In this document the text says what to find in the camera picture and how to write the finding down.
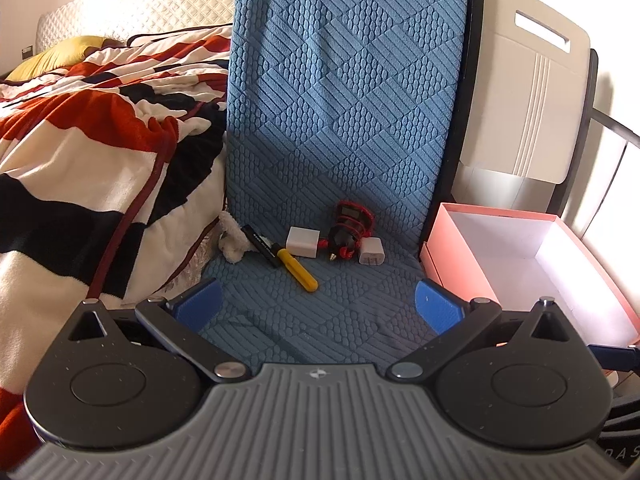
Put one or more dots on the small white plug adapter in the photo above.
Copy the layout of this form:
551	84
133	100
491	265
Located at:
371	251

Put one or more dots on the yellow-handled screwdriver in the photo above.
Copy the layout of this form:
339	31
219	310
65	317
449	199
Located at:
298	271

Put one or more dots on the white fluffy plush item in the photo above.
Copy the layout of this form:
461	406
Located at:
232	243

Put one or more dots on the yellow pillow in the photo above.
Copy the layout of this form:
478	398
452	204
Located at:
66	53

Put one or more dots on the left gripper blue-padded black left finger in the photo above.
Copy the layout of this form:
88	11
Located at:
176	324

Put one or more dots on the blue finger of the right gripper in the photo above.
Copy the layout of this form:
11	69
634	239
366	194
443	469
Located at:
616	358

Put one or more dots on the white quilted headboard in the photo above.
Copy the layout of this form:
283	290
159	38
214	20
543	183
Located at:
123	19

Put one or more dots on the white charger block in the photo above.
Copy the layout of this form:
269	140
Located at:
302	242

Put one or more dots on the pink open cardboard box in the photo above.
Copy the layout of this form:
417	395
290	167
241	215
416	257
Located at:
514	257

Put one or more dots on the striped red white black blanket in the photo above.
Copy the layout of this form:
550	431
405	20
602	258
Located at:
112	174

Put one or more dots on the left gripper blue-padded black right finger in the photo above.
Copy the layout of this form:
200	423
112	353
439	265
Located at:
460	327

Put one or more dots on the blue textured chair cover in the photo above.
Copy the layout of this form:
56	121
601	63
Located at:
334	100

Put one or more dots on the red black cable gadget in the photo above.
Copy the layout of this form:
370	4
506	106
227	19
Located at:
352	223

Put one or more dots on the black metal rail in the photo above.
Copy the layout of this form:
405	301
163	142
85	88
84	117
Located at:
613	125

